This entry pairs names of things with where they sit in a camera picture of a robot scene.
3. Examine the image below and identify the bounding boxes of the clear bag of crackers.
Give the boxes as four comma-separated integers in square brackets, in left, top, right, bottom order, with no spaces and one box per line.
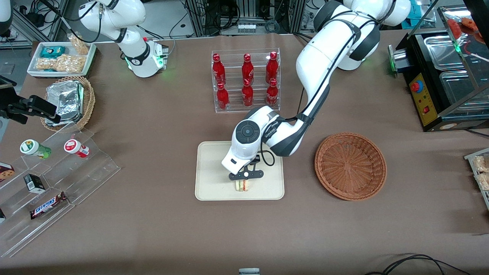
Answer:
[67,34,91,55]

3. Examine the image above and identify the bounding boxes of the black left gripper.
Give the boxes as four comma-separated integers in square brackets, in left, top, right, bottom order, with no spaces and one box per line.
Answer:
[228,154,265,183]

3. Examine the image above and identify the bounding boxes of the white rectangular snack tray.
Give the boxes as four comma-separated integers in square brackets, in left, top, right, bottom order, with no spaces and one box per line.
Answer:
[27,41,97,79]

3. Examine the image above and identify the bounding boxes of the small brown wicker basket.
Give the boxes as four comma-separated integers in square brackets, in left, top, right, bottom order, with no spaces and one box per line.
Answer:
[40,76,96,133]

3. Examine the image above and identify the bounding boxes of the grey metal snack rack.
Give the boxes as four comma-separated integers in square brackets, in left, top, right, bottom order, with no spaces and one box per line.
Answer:
[464,147,489,211]

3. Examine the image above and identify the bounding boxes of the snickers chocolate bar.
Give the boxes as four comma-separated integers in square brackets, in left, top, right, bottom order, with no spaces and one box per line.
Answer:
[29,192,68,220]

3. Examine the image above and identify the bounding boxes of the black food warmer display case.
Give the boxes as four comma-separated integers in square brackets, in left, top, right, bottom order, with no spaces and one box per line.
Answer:
[387,5,489,133]

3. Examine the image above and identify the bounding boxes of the clear acrylic stepped shelf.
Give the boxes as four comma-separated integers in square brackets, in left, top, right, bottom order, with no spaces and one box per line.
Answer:
[0,125,121,259]

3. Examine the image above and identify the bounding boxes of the red lidded snack cup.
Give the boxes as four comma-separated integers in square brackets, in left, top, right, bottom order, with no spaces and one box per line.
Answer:
[63,139,91,158]

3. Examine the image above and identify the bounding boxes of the beige plastic serving tray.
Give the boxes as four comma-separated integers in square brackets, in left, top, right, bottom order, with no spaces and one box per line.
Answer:
[194,141,285,201]

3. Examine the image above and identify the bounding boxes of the clear bag of peanuts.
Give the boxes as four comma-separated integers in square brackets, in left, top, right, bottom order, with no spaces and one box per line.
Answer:
[36,54,87,73]

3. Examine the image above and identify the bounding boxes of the brown cookie box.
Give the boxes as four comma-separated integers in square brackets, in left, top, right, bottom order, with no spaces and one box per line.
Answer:
[0,162,15,183]

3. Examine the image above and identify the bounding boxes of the aluminium foil food container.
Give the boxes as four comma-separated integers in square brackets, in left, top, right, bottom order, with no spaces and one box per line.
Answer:
[44,81,84,126]

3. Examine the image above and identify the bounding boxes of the black floor cable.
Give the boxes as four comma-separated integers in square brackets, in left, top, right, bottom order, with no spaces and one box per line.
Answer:
[364,254,473,275]

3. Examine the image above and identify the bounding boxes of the small black carton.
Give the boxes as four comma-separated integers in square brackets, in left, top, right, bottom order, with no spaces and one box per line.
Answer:
[23,174,46,193]

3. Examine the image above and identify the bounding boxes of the clear acrylic bottle rack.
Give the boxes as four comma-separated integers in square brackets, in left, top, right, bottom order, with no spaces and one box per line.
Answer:
[211,48,281,113]

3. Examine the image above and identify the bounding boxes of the large round brown wicker basket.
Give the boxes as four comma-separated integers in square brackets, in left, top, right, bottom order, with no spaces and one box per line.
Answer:
[314,132,387,201]

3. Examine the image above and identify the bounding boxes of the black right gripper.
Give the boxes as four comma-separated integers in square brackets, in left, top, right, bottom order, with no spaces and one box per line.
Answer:
[0,76,62,125]

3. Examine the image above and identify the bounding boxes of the teal snack packet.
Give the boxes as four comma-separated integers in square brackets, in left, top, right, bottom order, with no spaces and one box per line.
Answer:
[40,46,66,58]

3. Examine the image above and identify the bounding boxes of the green lidded snack cup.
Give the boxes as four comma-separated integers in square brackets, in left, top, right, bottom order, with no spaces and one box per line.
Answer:
[20,139,52,159]

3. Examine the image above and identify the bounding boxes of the red cola bottle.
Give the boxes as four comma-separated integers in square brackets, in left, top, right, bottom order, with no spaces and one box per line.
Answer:
[217,82,230,110]
[242,79,254,108]
[266,52,279,81]
[241,53,254,81]
[212,53,226,85]
[266,78,279,108]

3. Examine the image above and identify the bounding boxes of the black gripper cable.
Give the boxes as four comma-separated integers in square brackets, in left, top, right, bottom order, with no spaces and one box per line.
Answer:
[254,150,276,167]

